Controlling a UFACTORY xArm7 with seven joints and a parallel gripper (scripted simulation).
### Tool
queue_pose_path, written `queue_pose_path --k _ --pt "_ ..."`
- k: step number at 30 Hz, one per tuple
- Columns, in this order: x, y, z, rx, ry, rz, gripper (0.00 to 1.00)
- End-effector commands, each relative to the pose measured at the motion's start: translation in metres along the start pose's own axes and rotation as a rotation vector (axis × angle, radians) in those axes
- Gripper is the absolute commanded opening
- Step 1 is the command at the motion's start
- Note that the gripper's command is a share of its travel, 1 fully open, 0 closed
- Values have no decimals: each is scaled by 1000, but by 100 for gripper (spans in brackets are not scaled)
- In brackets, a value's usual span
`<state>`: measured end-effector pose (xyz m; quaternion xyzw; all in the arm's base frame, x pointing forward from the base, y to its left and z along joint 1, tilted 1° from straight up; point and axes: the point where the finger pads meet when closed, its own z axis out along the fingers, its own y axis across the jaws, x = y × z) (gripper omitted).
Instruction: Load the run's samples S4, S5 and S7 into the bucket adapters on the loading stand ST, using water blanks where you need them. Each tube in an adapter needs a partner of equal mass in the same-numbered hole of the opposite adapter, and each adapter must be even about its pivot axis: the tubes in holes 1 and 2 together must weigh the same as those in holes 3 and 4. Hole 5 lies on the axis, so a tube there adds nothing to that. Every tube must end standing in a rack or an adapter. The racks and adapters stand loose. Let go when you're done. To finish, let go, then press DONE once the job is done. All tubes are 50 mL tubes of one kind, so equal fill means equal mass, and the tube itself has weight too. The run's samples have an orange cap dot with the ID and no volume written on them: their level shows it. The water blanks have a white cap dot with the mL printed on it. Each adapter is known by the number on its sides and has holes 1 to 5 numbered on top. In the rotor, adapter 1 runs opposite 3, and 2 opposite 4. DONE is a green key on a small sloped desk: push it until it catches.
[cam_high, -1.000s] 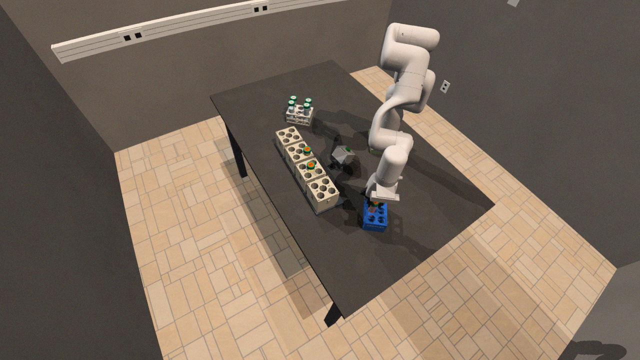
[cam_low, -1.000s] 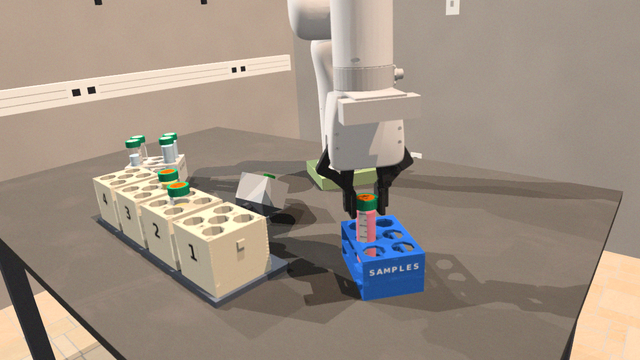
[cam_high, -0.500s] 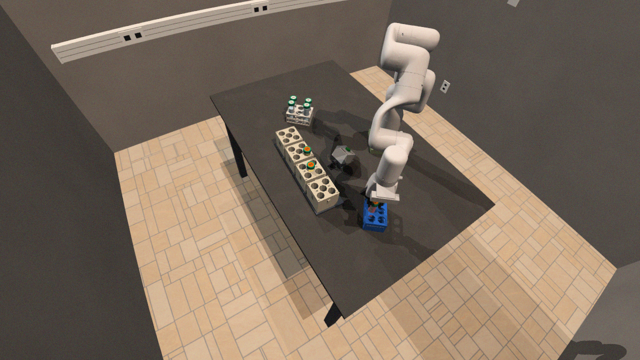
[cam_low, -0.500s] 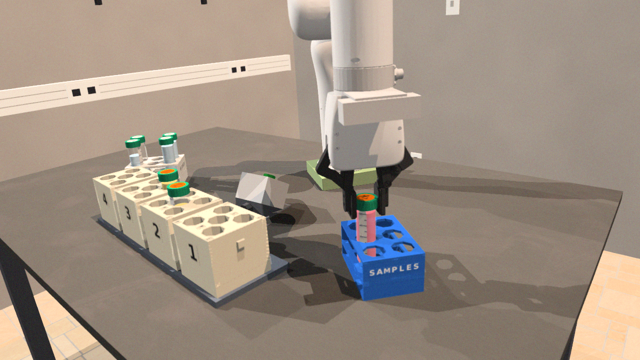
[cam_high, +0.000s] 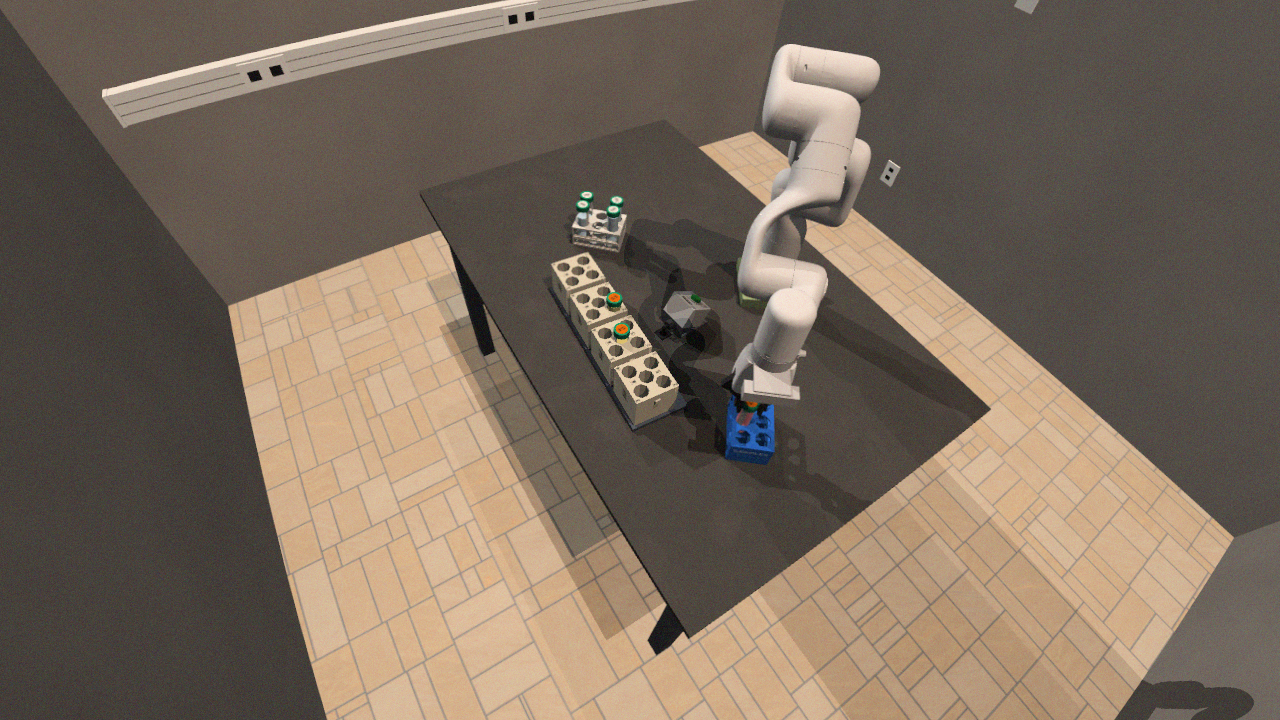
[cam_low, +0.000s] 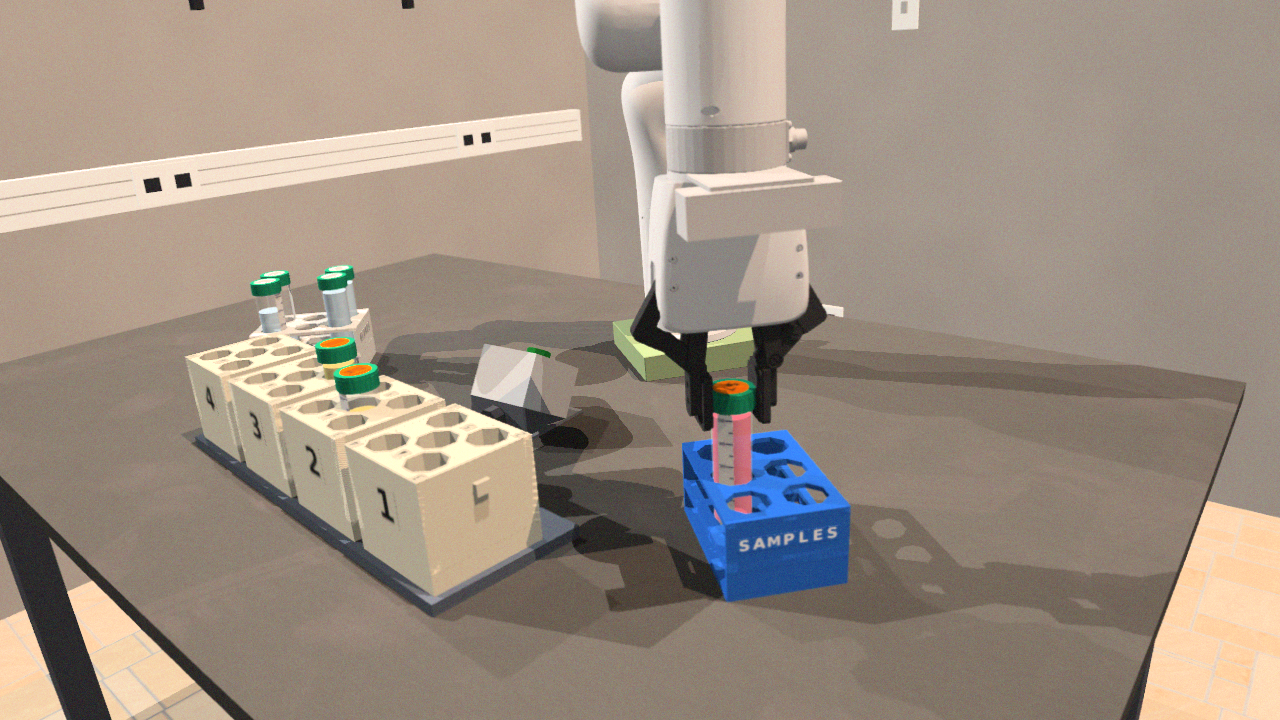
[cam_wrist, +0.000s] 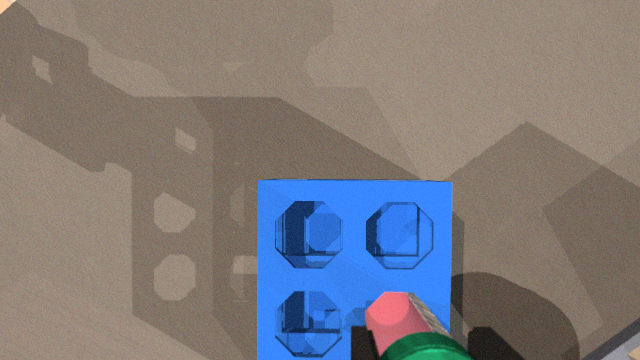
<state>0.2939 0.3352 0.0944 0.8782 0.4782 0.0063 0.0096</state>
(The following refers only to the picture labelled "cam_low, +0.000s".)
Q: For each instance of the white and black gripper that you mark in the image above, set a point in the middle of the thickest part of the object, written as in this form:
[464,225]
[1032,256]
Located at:
[759,281]

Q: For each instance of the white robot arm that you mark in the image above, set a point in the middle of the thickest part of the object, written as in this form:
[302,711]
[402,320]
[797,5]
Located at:
[697,65]

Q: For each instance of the sample tube s5 with green cap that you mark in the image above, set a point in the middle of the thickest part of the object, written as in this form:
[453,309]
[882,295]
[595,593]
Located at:
[335,353]

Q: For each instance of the cream tube rack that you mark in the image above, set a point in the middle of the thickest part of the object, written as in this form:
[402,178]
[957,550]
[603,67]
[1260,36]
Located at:
[361,325]

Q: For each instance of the blue tube rack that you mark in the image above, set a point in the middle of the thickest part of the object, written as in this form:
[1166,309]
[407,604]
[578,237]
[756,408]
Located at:
[786,548]

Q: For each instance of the cream bucket adapter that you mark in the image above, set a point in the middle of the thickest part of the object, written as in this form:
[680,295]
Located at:
[256,399]
[317,453]
[442,527]
[210,370]

